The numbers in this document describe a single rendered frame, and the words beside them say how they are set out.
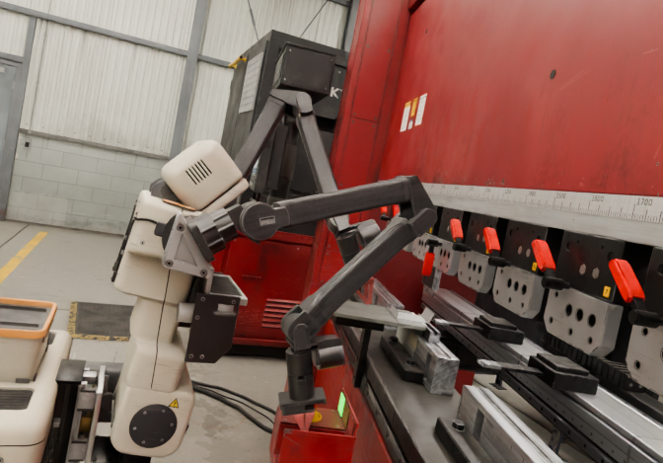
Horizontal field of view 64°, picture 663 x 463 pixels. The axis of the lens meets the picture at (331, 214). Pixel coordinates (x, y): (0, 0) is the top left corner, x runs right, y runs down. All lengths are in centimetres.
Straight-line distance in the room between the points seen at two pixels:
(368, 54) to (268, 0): 657
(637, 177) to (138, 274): 98
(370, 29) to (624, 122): 173
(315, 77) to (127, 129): 608
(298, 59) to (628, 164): 192
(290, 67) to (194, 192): 142
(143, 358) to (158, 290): 15
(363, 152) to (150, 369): 145
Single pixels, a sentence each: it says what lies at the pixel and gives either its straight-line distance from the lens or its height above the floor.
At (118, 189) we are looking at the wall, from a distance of 844.
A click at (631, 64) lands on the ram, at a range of 91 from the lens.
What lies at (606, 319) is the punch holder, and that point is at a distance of 82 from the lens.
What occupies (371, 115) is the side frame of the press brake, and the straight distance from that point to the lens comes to 241.
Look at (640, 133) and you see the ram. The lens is 84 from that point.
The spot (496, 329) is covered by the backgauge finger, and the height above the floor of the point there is 102.
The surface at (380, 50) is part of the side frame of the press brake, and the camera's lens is 247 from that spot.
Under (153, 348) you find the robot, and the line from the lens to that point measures 130.
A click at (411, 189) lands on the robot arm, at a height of 136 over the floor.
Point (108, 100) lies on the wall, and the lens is 843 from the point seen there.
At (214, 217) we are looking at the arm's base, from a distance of 110.
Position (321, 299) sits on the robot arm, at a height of 109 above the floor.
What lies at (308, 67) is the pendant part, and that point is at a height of 185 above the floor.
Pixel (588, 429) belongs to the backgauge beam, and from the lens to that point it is 133.
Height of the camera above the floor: 134
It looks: 3 degrees down
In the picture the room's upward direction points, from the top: 11 degrees clockwise
